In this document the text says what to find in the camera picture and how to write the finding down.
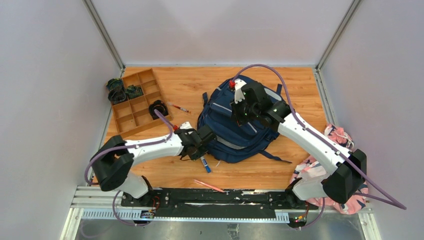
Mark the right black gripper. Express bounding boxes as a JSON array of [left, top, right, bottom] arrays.
[[229, 95, 259, 127]]

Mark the white blue marker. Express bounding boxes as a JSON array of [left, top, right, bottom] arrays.
[[200, 156, 212, 174]]

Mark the navy blue backpack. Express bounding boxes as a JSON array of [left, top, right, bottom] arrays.
[[197, 78, 289, 164]]

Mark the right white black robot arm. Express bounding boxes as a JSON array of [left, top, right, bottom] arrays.
[[229, 79, 367, 209]]

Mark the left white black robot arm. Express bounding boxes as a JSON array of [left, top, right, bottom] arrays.
[[89, 122, 216, 207]]

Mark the red pen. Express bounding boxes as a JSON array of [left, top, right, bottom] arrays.
[[167, 102, 191, 114]]

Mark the pink pencil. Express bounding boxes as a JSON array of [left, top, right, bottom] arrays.
[[193, 179, 226, 193]]

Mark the black rolled belt in tray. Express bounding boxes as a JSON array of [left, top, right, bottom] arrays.
[[148, 99, 169, 120]]

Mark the wooden compartment tray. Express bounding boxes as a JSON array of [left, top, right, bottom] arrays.
[[112, 68, 174, 138]]

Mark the green rolled band in tray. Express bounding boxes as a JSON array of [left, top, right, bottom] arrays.
[[125, 85, 144, 100]]

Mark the pink patterned cloth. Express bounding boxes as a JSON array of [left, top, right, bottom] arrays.
[[290, 124, 366, 215]]

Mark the black rolled band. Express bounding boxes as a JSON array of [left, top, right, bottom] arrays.
[[107, 88, 128, 105]]

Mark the dark green rolled band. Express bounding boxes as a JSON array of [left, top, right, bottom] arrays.
[[106, 78, 125, 92]]

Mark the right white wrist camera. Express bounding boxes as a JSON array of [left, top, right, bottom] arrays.
[[234, 78, 247, 104]]

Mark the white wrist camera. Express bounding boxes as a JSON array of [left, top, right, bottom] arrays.
[[234, 78, 247, 104], [179, 121, 195, 133]]

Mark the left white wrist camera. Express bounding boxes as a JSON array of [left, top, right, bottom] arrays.
[[179, 121, 195, 133]]

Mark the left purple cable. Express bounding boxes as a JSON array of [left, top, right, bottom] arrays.
[[84, 109, 180, 228]]

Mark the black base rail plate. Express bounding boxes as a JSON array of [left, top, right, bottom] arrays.
[[119, 188, 316, 220]]

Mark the aluminium slotted rail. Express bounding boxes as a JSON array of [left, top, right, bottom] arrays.
[[71, 187, 290, 224]]

